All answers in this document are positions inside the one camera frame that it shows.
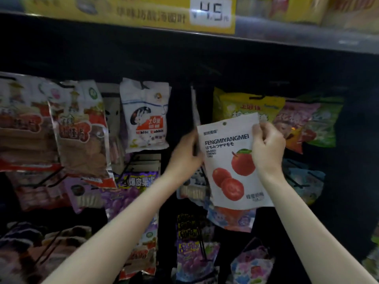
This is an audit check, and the row of pink handle pouches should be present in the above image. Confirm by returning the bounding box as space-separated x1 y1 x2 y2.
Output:
0 222 92 284

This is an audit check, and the green marshmallow bag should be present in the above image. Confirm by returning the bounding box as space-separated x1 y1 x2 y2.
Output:
302 94 345 147

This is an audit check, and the white red fruit bag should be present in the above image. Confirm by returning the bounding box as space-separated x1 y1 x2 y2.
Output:
197 113 274 209

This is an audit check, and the colourful lollipop display stand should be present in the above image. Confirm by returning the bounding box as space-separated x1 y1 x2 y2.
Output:
361 222 379 282

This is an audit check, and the person's left hand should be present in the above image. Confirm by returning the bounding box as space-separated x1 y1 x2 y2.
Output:
165 130 205 186

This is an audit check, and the person's right hand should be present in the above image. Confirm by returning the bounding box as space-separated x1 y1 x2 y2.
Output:
251 121 287 181

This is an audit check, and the pastel cube marshmallow bag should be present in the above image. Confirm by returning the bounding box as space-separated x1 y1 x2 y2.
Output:
230 245 275 284

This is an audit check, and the yellow marshmallow bag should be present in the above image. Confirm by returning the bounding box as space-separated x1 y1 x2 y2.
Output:
213 87 286 125

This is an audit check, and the pink marshmallow bag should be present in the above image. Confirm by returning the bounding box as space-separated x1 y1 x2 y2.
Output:
274 100 321 154

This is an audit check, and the White Rabbit candy bag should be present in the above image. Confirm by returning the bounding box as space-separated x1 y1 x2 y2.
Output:
120 78 171 153

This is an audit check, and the row of yellow packets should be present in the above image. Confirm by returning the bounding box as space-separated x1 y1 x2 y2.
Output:
237 0 379 34

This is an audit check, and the strawberry jelly bag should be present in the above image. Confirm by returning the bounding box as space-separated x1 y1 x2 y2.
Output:
204 198 257 233

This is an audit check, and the person's left forearm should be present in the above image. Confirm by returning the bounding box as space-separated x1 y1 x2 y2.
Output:
41 173 190 284

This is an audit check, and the white price tag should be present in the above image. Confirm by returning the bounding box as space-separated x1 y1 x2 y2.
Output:
189 0 236 28

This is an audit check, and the red sliced snack bag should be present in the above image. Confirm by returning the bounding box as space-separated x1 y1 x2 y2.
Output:
6 168 69 212

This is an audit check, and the person's right forearm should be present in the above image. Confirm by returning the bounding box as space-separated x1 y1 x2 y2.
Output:
261 171 371 284

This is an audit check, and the blue orange marshmallow bag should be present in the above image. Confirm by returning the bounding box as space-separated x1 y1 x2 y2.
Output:
283 159 325 206

